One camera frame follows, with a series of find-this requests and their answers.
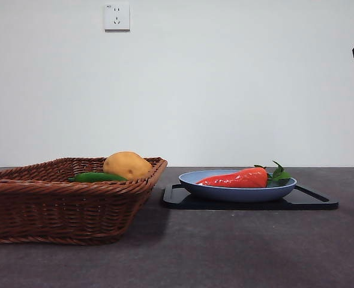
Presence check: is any orange carrot with green leaves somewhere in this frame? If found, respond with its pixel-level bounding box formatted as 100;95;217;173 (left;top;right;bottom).
196;160;292;189

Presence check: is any light blue round plate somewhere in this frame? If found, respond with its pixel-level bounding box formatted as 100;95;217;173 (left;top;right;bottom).
178;169;298;203

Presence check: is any black rectangular tray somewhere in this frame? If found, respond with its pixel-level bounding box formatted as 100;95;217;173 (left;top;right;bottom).
160;183;339;211

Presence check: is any yellow potato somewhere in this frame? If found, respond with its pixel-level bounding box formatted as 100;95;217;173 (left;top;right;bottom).
102;151;153;181

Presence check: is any green chili pepper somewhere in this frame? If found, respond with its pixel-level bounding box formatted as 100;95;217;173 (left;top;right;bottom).
68;172;129;183

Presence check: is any brown woven wicker basket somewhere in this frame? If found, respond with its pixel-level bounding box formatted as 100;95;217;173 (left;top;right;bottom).
0;156;168;246

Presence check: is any white wall power socket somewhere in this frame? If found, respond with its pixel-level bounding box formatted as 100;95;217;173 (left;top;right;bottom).
104;2;131;32

